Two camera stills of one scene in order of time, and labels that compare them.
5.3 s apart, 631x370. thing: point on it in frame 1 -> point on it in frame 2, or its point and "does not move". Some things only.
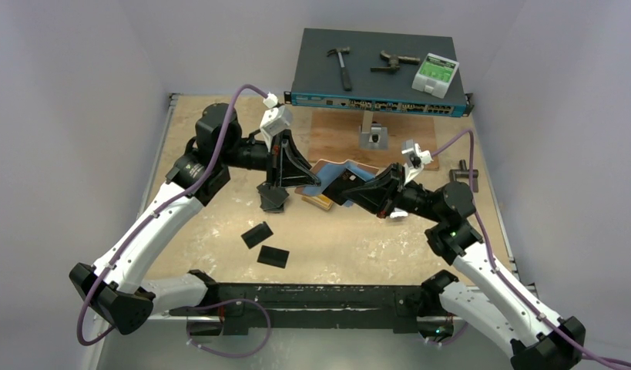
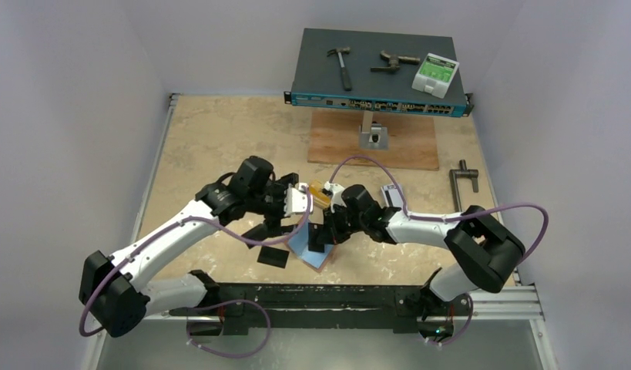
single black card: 274,257 does not move
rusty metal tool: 394,61 does not move
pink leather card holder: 328,172 -> 299,243
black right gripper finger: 379,194 -> 326,235
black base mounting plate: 238,307 does not move
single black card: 256,234 does not move
